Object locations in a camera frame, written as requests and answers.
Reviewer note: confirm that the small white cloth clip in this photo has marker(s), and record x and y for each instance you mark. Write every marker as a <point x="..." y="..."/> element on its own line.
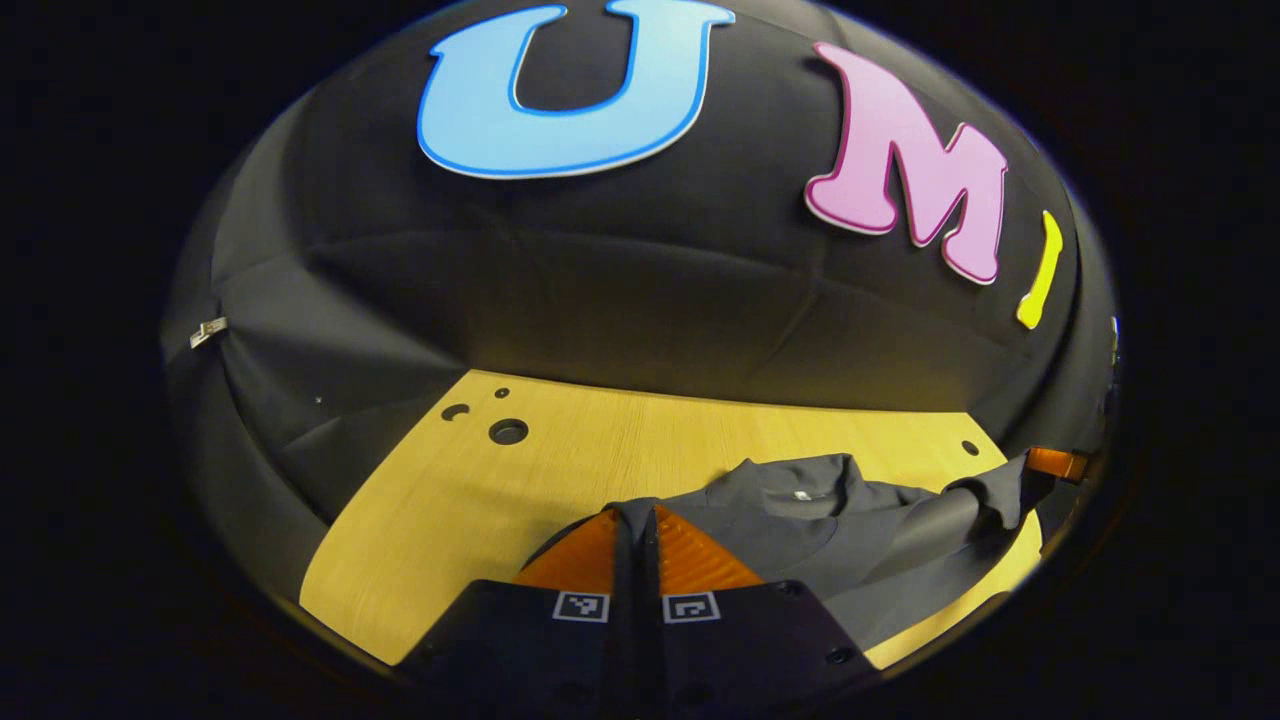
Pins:
<point x="208" y="331"/>

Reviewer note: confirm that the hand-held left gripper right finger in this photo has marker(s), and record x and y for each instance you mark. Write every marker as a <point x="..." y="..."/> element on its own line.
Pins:
<point x="652" y="600"/>

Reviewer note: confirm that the dark grey polo shirt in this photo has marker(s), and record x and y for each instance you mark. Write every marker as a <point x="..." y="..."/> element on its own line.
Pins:
<point x="850" y="540"/>

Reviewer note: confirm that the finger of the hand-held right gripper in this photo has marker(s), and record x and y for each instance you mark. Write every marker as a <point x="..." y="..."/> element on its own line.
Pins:
<point x="1058" y="464"/>

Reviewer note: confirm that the black backdrop cloth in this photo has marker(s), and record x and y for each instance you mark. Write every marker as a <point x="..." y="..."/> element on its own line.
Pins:
<point x="600" y="280"/>

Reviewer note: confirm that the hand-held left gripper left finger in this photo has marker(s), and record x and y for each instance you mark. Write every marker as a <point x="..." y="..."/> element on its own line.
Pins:
<point x="625" y="600"/>

